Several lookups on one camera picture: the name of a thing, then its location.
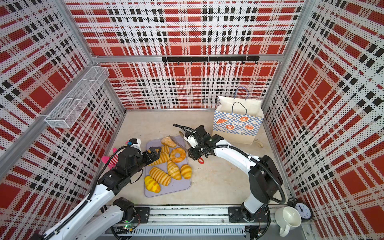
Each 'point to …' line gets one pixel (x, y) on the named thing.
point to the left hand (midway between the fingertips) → (156, 153)
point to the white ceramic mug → (287, 219)
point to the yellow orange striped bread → (152, 185)
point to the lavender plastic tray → (176, 185)
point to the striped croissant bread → (173, 170)
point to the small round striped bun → (186, 171)
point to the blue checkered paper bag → (238, 121)
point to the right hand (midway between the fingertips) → (193, 153)
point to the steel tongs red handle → (200, 159)
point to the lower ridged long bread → (160, 176)
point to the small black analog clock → (304, 209)
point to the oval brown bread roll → (168, 142)
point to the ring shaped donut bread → (182, 156)
